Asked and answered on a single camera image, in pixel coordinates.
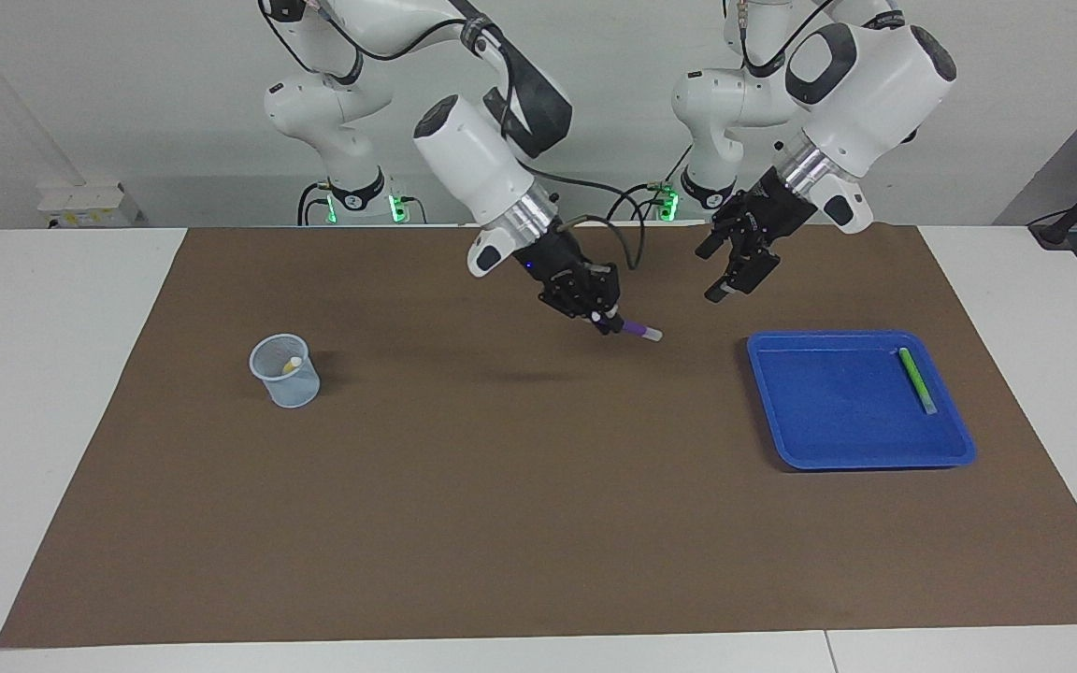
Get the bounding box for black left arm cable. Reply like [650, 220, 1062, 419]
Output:
[740, 0, 839, 80]

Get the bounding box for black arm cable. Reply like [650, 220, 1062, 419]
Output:
[740, 0, 839, 80]
[314, 0, 648, 272]

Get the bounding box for green marker pen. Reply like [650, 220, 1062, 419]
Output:
[897, 347, 939, 416]

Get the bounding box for black base cables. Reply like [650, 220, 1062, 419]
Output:
[605, 138, 695, 222]

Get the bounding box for blue plastic tray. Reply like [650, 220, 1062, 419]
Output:
[746, 329, 977, 471]

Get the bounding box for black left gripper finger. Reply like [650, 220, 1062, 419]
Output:
[704, 249, 781, 305]
[695, 227, 737, 262]

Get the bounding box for translucent plastic cup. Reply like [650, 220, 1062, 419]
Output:
[249, 333, 322, 409]

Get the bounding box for brown table mat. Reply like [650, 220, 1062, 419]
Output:
[0, 222, 1077, 649]

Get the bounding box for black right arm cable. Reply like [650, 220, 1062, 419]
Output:
[314, 0, 648, 272]

